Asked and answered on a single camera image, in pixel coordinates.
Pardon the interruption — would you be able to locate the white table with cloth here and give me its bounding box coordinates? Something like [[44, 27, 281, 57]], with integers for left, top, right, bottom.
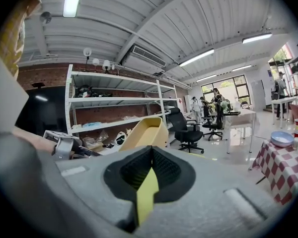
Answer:
[[223, 108, 258, 155]]

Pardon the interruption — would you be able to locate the round ceiling fixture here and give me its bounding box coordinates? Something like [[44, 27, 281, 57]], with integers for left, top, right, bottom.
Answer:
[[39, 11, 53, 25]]

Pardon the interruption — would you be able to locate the large black screen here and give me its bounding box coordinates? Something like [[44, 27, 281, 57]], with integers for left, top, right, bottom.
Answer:
[[15, 85, 68, 136]]

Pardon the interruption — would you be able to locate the yellow plastic container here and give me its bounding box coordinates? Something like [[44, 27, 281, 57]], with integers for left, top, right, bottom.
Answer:
[[118, 117, 170, 227]]

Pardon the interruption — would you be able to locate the white cabinet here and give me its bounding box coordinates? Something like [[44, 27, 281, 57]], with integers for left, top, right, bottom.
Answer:
[[250, 79, 267, 112]]

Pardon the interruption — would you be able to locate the black office chair with headrest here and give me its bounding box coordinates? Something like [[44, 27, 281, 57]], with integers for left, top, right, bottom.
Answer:
[[167, 107, 205, 154]]

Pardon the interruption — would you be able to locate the white and black bag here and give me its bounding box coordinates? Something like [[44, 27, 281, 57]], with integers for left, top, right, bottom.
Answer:
[[115, 131, 128, 146]]

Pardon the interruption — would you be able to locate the ceiling tube light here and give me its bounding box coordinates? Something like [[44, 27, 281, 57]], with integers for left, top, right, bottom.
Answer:
[[231, 64, 253, 72], [178, 48, 216, 68], [241, 32, 273, 45], [195, 73, 218, 83], [62, 0, 81, 18]]

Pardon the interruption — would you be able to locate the pile of dark bags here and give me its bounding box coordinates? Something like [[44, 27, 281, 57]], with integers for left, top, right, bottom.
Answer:
[[75, 84, 113, 98]]

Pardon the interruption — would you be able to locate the white metal shelf rack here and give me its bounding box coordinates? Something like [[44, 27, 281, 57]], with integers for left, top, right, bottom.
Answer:
[[65, 63, 180, 136]]

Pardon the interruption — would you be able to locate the black framed window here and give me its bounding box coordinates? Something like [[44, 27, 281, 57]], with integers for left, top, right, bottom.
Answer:
[[201, 74, 248, 107]]

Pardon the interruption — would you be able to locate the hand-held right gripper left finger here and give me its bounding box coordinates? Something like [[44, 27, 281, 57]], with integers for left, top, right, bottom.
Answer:
[[0, 132, 153, 238]]

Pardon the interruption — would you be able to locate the ceiling air conditioner unit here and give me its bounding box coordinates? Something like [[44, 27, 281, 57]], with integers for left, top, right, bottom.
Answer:
[[121, 44, 167, 75]]

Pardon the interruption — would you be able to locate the blue plastic package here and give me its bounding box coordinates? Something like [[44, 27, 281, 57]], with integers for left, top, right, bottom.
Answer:
[[81, 121, 103, 129]]

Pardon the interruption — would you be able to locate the light blue bowl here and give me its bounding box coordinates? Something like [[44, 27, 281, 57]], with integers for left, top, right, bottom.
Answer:
[[270, 130, 295, 148]]

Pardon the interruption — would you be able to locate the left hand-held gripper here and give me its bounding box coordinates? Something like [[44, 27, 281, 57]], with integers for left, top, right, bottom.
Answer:
[[43, 129, 102, 161]]

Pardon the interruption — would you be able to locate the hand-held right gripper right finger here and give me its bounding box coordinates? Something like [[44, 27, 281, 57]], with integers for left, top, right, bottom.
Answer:
[[138, 146, 287, 238]]

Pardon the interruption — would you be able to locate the person's left forearm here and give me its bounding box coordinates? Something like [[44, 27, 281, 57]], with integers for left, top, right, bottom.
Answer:
[[11, 126, 58, 156]]

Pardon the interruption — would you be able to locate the table with red checkered cloth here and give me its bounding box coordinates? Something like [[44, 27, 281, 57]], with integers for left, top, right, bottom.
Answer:
[[248, 138, 298, 206]]

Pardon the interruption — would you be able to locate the person's yellow plaid shirt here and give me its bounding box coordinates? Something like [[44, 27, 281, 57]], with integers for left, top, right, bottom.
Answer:
[[0, 0, 42, 79]]

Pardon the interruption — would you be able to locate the white narrow table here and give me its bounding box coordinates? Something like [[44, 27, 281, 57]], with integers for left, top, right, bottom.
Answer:
[[271, 96, 298, 129]]

